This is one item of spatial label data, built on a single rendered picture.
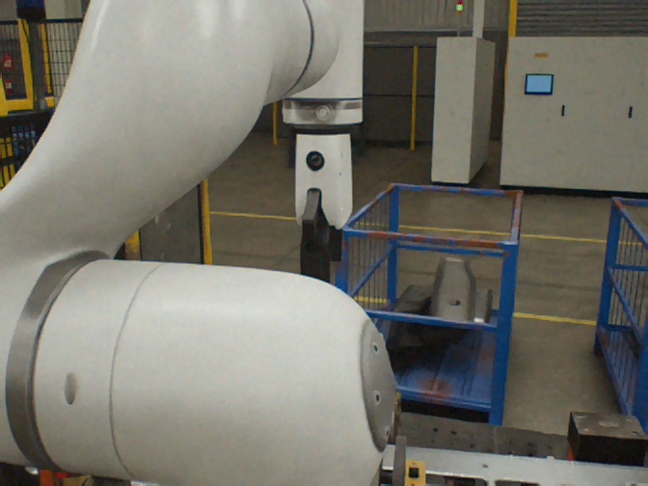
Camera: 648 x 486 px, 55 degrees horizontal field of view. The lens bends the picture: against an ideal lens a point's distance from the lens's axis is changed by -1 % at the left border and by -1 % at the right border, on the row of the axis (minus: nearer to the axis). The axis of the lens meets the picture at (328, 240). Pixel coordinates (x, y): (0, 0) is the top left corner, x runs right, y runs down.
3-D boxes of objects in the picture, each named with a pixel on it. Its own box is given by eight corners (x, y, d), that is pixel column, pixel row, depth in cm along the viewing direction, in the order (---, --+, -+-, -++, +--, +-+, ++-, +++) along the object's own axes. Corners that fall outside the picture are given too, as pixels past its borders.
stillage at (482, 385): (387, 323, 421) (391, 181, 396) (511, 337, 398) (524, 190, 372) (333, 415, 311) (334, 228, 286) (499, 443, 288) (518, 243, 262)
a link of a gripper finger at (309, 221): (312, 192, 61) (313, 247, 63) (326, 175, 68) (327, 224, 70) (301, 192, 61) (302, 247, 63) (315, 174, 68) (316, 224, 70)
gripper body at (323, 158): (351, 122, 62) (350, 233, 65) (363, 115, 72) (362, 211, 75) (277, 121, 63) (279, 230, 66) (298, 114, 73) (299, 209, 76)
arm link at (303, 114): (356, 100, 62) (356, 131, 63) (365, 96, 70) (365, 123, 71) (273, 100, 63) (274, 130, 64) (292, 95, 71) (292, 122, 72)
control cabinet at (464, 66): (455, 163, 1092) (463, 13, 1026) (487, 165, 1075) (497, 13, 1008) (428, 188, 875) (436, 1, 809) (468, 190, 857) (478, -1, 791)
